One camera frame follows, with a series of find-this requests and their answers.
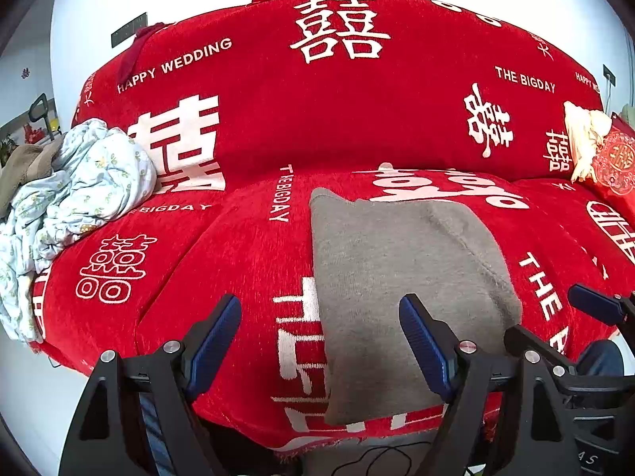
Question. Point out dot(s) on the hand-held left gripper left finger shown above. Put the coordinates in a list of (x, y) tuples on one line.
[(213, 347)]

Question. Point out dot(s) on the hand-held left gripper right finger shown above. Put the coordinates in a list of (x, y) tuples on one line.
[(426, 352)]

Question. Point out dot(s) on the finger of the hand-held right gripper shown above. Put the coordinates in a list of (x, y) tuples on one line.
[(593, 302), (526, 340)]

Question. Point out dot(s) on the grey knit sweater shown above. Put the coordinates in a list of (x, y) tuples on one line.
[(397, 267)]

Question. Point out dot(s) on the person's right leg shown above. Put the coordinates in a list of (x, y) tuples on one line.
[(603, 357)]

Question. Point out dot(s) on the cream cloth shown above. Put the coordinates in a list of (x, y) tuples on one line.
[(583, 134)]

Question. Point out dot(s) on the white floral cloth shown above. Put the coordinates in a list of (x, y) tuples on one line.
[(84, 183)]

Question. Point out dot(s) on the red printed sofa cover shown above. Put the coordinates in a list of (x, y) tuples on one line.
[(347, 124)]

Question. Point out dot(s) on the brown cloth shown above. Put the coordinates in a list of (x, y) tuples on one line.
[(25, 168)]

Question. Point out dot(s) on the black exercise equipment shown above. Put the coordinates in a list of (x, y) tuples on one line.
[(38, 106)]

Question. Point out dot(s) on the dark wall panel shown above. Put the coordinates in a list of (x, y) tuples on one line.
[(129, 29), (608, 77)]

